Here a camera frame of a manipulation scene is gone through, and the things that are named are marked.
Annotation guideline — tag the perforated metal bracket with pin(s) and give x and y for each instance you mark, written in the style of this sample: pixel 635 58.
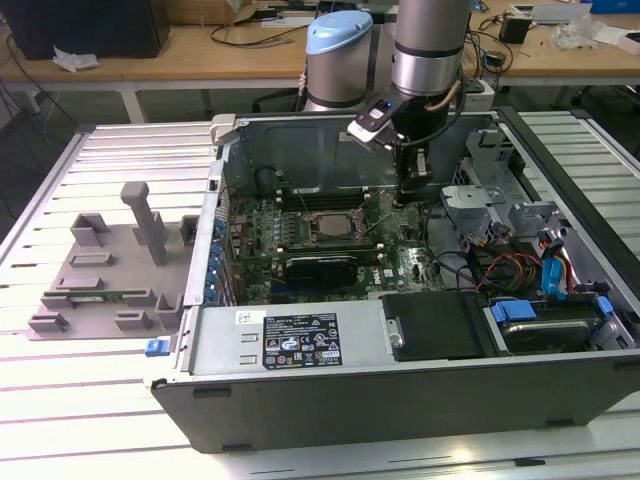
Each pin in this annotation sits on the perforated metal bracket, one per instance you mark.
pixel 482 160

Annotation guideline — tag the black power adapter box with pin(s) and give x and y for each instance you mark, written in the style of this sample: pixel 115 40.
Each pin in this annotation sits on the black power adapter box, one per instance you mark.
pixel 513 29

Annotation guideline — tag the hard disk in blue carrier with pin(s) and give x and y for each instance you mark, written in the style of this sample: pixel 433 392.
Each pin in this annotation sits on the hard disk in blue carrier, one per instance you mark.
pixel 545 335

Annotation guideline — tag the green RAM stick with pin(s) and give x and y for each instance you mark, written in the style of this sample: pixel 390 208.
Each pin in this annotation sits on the green RAM stick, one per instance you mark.
pixel 100 296

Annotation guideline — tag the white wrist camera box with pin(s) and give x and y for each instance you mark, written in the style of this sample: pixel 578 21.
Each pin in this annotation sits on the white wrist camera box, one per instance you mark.
pixel 370 125

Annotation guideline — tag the crumpled white paper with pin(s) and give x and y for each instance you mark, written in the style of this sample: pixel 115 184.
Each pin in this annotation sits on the crumpled white paper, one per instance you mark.
pixel 75 59

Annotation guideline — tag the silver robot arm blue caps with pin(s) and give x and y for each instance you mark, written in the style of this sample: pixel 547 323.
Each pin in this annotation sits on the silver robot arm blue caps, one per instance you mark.
pixel 425 50

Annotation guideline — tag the green motherboard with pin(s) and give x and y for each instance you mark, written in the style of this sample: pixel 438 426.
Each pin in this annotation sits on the green motherboard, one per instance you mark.
pixel 400 260

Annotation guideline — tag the black open PC case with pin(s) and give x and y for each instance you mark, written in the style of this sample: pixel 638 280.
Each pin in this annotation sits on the black open PC case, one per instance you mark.
pixel 400 410

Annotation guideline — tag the grey parts rack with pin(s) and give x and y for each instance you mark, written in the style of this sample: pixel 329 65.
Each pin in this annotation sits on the grey parts rack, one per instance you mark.
pixel 120 250

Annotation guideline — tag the black RAM slots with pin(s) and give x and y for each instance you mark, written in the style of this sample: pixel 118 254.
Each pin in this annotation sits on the black RAM slots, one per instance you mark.
pixel 320 198

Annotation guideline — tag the silver power supply with label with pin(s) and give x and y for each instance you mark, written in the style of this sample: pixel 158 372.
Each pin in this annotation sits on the silver power supply with label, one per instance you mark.
pixel 220 340

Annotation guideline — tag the silver drive cage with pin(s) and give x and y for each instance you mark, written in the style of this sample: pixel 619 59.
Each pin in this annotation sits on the silver drive cage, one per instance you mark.
pixel 470 205

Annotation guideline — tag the CPU socket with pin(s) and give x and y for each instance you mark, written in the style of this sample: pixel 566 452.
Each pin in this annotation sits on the CPU socket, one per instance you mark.
pixel 314 231

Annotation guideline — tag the black disk bay cover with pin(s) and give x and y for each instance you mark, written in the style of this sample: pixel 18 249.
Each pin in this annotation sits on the black disk bay cover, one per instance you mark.
pixel 430 325

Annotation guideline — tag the black computer tower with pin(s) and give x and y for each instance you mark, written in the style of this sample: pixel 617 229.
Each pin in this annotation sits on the black computer tower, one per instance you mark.
pixel 90 25

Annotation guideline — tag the blue case latch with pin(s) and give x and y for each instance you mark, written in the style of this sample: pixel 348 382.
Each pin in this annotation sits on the blue case latch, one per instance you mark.
pixel 156 348

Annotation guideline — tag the wooden desk with clutter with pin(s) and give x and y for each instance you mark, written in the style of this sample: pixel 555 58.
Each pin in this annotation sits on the wooden desk with clutter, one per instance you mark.
pixel 550 62

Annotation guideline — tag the clear plastic bag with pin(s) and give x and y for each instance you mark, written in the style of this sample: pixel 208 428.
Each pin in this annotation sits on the clear plastic bag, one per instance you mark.
pixel 575 32

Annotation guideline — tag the black cylinder board part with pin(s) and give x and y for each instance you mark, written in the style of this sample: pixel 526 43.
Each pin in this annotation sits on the black cylinder board part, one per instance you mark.
pixel 266 182

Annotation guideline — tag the black graphics card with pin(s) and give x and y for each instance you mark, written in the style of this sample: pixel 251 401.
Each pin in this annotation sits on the black graphics card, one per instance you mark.
pixel 320 272

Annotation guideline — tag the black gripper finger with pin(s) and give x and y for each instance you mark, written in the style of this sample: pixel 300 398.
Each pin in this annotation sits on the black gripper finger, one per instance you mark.
pixel 415 170

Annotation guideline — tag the installed RAM sticks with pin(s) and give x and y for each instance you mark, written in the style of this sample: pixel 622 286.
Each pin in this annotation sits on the installed RAM sticks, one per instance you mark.
pixel 330 251

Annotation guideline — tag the thin locking lever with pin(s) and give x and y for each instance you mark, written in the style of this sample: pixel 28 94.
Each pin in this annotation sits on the thin locking lever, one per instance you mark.
pixel 305 207

